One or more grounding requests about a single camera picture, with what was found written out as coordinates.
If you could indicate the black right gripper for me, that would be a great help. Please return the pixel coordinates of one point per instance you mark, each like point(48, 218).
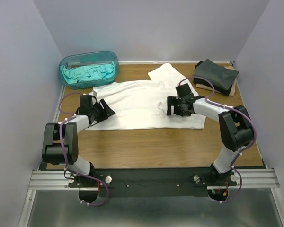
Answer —
point(171, 100)

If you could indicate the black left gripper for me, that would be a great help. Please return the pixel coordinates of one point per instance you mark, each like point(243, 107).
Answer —
point(104, 115)

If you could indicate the white printed t shirt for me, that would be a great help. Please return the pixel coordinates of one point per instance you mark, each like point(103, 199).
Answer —
point(142, 104)

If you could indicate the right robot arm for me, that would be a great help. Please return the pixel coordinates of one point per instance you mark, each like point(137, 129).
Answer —
point(236, 128)

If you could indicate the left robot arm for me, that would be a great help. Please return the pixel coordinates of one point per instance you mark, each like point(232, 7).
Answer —
point(60, 143)

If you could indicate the teal t shirt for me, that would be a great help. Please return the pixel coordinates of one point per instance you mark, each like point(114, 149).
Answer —
point(88, 73)

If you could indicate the teal plastic bin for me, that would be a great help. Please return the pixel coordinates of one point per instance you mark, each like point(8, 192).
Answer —
point(92, 58)

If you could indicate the folded grey-green t shirt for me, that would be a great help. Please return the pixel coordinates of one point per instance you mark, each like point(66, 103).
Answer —
point(209, 70)

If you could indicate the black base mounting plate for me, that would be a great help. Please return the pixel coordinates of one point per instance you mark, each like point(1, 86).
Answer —
point(154, 182)

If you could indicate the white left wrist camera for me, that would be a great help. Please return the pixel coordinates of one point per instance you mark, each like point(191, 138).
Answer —
point(93, 93)

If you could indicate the aluminium frame rail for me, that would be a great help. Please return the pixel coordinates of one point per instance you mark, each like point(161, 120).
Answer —
point(252, 202)

